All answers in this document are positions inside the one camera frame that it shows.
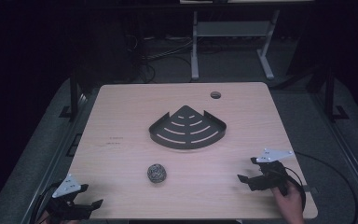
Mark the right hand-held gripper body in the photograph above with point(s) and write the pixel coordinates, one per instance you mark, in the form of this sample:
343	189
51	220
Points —
272	179

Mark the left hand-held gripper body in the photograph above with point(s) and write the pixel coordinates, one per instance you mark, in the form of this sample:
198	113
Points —
66	186

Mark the steel wool ball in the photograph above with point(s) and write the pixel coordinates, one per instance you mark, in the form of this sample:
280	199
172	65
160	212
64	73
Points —
156	173

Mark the black metal corner shelf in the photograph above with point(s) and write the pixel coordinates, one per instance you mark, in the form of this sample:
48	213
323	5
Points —
187	137

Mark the person's right hand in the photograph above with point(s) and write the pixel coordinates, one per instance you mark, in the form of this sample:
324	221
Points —
292	203

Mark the person's left hand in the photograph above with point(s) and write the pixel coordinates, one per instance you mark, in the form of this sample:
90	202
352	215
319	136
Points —
45	217

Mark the aluminium frame rail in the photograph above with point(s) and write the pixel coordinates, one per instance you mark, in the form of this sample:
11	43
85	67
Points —
345	149
51	168

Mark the black stand post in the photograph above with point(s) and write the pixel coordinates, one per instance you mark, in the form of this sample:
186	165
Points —
329	93
73	93

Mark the white metal desk frame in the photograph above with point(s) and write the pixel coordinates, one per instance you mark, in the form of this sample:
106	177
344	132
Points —
233	29

